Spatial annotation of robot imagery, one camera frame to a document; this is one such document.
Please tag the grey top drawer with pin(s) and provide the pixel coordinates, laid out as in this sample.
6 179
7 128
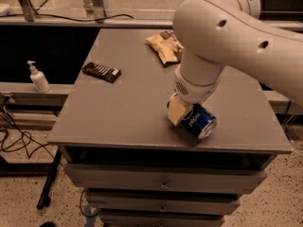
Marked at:
223 181

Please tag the grey drawer cabinet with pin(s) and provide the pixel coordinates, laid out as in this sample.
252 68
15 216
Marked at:
125 123

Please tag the white pump bottle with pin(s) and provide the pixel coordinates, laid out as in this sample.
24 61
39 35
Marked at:
38 78

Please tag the black metal stand leg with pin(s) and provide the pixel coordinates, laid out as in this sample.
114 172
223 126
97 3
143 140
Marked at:
44 199

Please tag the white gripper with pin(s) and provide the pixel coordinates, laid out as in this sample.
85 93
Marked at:
193 91

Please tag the brown and yellow chip bag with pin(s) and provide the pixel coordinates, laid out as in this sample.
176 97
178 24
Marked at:
167 46

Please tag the grey bottom drawer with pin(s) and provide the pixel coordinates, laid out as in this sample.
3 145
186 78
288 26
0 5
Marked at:
152 219

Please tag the metal railing post middle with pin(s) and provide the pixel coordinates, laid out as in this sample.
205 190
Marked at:
98 8

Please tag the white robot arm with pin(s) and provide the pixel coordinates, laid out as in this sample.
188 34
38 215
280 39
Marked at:
219 33

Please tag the grey middle drawer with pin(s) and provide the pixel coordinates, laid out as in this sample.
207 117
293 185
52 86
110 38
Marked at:
163 202

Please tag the metal railing post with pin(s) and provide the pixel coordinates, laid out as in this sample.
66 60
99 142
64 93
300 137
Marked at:
98 8
28 10

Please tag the metal railing post left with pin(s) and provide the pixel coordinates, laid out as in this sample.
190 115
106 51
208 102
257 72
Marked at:
28 10

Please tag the grey drawer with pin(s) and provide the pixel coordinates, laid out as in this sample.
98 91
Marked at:
163 202
223 181
152 219

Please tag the blue pepsi can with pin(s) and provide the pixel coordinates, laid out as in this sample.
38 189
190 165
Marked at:
199 121

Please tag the black snack bar packet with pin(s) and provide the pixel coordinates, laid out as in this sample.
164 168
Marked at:
100 71

